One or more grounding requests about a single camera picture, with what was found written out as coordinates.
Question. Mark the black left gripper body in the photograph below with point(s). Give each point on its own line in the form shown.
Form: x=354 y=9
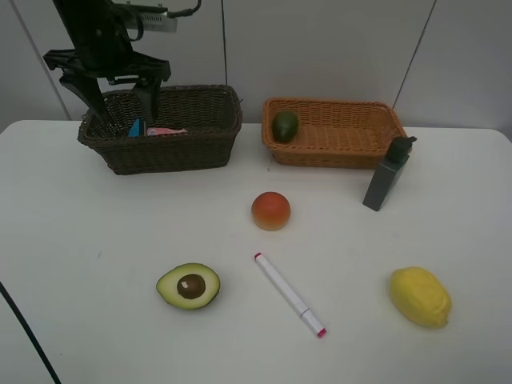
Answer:
x=107 y=54

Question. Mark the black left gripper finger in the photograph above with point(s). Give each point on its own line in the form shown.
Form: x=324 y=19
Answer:
x=85 y=86
x=148 y=91

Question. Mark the black whiteboard eraser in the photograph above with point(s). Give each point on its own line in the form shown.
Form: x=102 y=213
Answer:
x=138 y=128

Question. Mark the pink bottle white cap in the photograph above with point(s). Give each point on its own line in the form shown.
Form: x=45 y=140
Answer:
x=156 y=131

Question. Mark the green lime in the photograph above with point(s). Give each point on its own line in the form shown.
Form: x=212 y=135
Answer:
x=284 y=126

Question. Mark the orange red peach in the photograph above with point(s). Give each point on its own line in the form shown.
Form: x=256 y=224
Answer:
x=270 y=211

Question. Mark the halved avocado with pit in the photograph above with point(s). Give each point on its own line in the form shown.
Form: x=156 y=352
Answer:
x=189 y=286

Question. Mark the white marker pink caps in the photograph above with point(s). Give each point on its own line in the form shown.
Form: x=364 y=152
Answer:
x=290 y=295

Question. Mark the dark grey pump bottle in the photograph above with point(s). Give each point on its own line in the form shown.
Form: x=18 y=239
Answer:
x=388 y=172

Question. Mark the yellow lemon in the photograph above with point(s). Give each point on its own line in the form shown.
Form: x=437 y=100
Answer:
x=421 y=297

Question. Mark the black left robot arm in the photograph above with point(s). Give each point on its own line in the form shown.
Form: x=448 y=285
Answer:
x=80 y=15

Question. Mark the dark brown wicker basket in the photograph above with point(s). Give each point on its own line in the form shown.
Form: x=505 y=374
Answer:
x=204 y=120

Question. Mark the orange wicker basket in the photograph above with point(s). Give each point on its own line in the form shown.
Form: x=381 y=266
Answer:
x=332 y=133

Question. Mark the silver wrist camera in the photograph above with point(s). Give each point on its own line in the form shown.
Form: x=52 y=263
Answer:
x=151 y=18

